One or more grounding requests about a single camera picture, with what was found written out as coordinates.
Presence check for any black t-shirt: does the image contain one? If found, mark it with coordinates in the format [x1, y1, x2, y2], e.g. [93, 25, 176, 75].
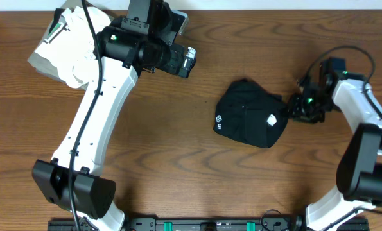
[213, 79, 289, 148]

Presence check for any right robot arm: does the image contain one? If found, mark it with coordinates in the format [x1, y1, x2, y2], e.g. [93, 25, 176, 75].
[288, 57, 382, 230]

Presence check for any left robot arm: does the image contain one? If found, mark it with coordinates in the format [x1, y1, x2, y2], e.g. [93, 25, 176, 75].
[32, 1, 196, 230]

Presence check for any white folded garment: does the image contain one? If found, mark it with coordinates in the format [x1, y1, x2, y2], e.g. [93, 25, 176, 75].
[35, 6, 98, 89]

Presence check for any olive folded garment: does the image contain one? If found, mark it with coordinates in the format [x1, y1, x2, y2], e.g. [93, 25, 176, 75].
[28, 0, 82, 83]

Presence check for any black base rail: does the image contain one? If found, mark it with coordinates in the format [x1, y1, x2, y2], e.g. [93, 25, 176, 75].
[47, 217, 370, 231]

